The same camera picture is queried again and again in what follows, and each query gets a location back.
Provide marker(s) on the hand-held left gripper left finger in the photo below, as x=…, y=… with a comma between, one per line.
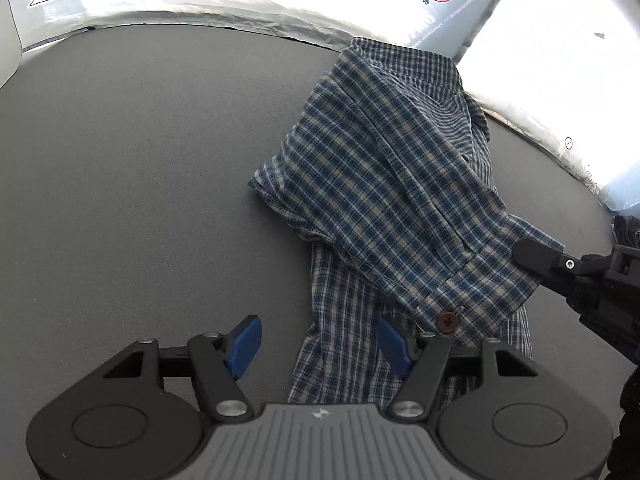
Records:
x=245, y=347

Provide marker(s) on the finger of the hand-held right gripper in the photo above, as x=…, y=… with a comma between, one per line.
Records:
x=542, y=257

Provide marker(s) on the blue checked shirt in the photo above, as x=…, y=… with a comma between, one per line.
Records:
x=400, y=185

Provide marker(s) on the stack of dark folded clothes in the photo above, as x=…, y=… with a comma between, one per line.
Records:
x=627, y=230

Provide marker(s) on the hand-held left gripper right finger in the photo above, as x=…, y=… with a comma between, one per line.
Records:
x=392, y=350

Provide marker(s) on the white rounded board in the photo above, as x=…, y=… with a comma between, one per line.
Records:
x=7, y=50

